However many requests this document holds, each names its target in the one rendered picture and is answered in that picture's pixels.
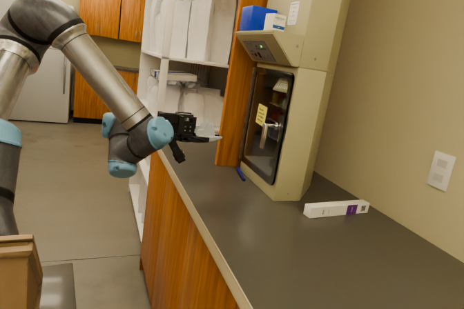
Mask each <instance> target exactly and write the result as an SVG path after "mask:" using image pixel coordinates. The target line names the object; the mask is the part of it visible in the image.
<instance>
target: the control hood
mask: <svg viewBox="0 0 464 309"><path fill-rule="evenodd" d="M235 35H236V36H237V38H238V39H239V40H240V43H241V44H242V45H243V47H244V49H245V50H246V52H247V53H248V55H249V56H250V58H251V60H253V61H259V62H265V63H273V64H278V65H284V66H292V67H298V66H299V63H300V57H301V53H302V46H303V42H304V38H305V37H304V36H303V35H299V34H293V33H289V32H283V31H279V30H252V31H236V32H235ZM243 41H264V42H265V43H266V45H267V47H268V49H269V50H270V52H271V54H272V55H273V57H274V59H275V60H276V62H273V61H263V60H258V59H253V57H252V56H251V54H250V52H249V51H248V49H247V47H246V46H245V45H244V43H243Z"/></svg>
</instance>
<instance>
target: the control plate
mask: <svg viewBox="0 0 464 309"><path fill-rule="evenodd" d="M243 43H244V45H245V46H246V48H247V49H248V51H249V52H250V54H251V56H252V57H253V59H258V60H263V61H273V62H276V60H275V59H274V57H273V55H272V54H271V52H270V50H269V49H268V47H267V45H266V43H265V42H264V41H243ZM255 45H256V46H257V47H256V46H255ZM260 45H261V46H262V48H261V46H260ZM257 52H259V53H260V55H261V57H262V58H260V56H259V55H258V53H257ZM252 53H253V55H252ZM254 53H256V54H257V56H255V55H254ZM262 54H263V55H264V54H265V55H266V56H262ZM267 55H269V57H268V56H267Z"/></svg>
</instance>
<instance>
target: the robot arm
mask: <svg viewBox="0 0 464 309"><path fill-rule="evenodd" d="M50 46H52V47H53V48H57V49H60V50H61V51H62V52H63V54H64V55H65V56H66V58H67V59H68V60H69V61H70V62H71V64H72V65H73V66H74V67H75V68H76V70H77V71H78V72H79V74H80V75H81V76H82V77H83V78H84V79H85V80H86V82H87V83H88V85H89V86H90V87H91V88H92V89H93V90H94V91H95V93H96V94H97V95H98V97H99V98H100V99H101V100H102V101H103V102H104V104H105V105H106V106H107V107H108V109H109V110H110V111H111V112H107V113H105V114H104V115H103V119H102V129H101V135H102V137H104V138H107V139H108V140H109V148H108V172H109V174H110V175H111V176H113V177H117V178H129V177H132V176H133V175H135V173H136V172H137V163H138V162H140V161H141V160H143V159H145V158H147V156H149V155H151V154H153V153H154V152H156V151H158V150H161V149H162V148H163V147H164V146H165V145H167V144H169V146H170V148H171V150H172V152H173V158H174V159H175V160H176V161H177V162H178V163H182V162H183V161H186V159H185V155H184V152H182V150H180V148H179V146H178V144H177V142H176V141H177V140H178V141H181V142H194V143H208V142H213V141H217V140H220V139H221V138H222V137H219V136H220V135H219V134H215V131H214V125H213V124H212V123H209V121H208V120H203V122H202V123H201V125H200V126H196V121H197V117H193V116H194V115H193V114H191V112H175V113H167V112H162V111H157V117H156V116H152V114H151V113H150V112H149V111H148V110H147V108H146V107H145V106H144V104H143V103H142V102H141V101H140V100H139V98H138V97H137V95H136V94H135V93H134V92H133V91H132V89H131V88H130V87H129V85H128V84H127V83H126V82H125V81H124V79H123V78H122V76H121V75H120V74H119V73H118V71H117V70H116V69H115V68H114V66H113V65H112V64H111V62H110V61H109V60H108V59H107V58H106V56H105V55H104V53H103V52H102V51H101V50H100V49H99V47H98V46H97V45H96V43H95V42H94V41H93V40H92V39H91V37H90V36H89V35H88V33H87V32H86V24H85V23H84V22H83V20H82V19H81V17H80V16H79V15H78V14H77V13H76V12H75V11H74V10H73V9H72V8H71V7H69V6H68V5H66V4H65V3H64V2H63V1H60V0H14V1H13V3H12V5H11V6H10V7H9V9H8V11H7V12H6V13H5V14H4V16H3V18H2V19H1V20H0V236H9V235H19V231H18V228H17V224H16V221H15V216H14V212H13V206H14V200H15V190H16V184H17V174H18V169H19V158H20V152H21V149H22V147H23V146H22V145H21V138H22V135H21V131H20V130H19V129H18V127H16V126H15V125H14V124H12V123H10V122H8V120H9V117H10V115H11V112H12V110H13V108H14V106H15V104H16V101H17V99H18V96H19V94H20V92H21V89H22V88H23V85H24V83H25V80H26V78H27V76H29V75H32V74H34V73H36V71H37V70H38V68H39V66H40V63H41V60H42V59H43V57H44V54H45V53H46V51H47V49H49V47H50Z"/></svg>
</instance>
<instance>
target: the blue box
mask: <svg viewBox="0 0 464 309"><path fill-rule="evenodd" d="M277 12H278V11H277V10H272V9H269V8H263V7H260V6H255V5H253V6H247V7H243V9H242V14H241V15H242V16H241V22H240V31H252V30H264V22H265V18H266V14H269V13H276V14H277Z"/></svg>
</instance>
